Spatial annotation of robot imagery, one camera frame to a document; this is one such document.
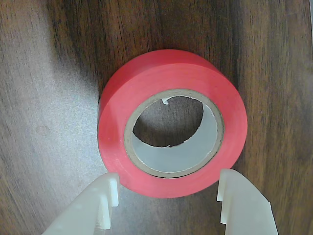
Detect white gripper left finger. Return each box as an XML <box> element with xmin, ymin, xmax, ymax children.
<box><xmin>41</xmin><ymin>172</ymin><xmax>121</xmax><ymax>235</ymax></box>

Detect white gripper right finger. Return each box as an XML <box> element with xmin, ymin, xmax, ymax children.
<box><xmin>217</xmin><ymin>169</ymin><xmax>280</xmax><ymax>235</ymax></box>

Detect red tape roll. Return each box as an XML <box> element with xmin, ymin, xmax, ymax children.
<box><xmin>97</xmin><ymin>49</ymin><xmax>248</xmax><ymax>199</ymax></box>

